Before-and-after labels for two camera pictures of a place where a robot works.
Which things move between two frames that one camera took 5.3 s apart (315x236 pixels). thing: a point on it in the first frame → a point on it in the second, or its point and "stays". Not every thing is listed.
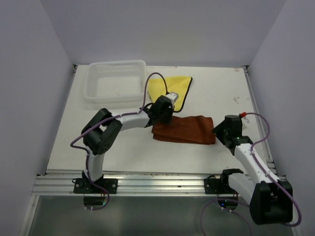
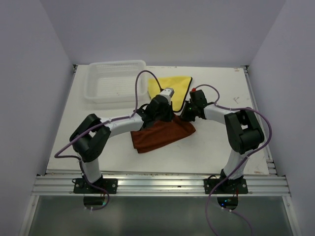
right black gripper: (217, 130) → (184, 116)
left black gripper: (170, 109) stays
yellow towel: (179, 85) stays
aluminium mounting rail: (129, 184) stays
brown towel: (198, 129) → (154, 134)
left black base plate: (85, 186) stays
